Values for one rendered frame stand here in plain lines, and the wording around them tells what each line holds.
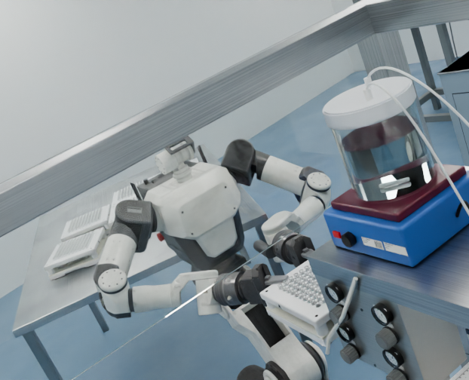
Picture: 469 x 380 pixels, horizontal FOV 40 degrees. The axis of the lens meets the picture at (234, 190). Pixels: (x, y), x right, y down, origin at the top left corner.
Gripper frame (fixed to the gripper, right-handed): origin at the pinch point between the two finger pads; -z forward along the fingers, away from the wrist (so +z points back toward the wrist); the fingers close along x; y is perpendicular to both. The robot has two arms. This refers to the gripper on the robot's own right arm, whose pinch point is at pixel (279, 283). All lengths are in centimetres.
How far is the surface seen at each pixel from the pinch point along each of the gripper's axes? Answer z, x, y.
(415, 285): -51, -23, 41
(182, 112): -23, -58, 39
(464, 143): 9, 70, -256
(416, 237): -51, -27, 34
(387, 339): -43, -12, 40
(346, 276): -37, -21, 34
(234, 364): 107, 100, -91
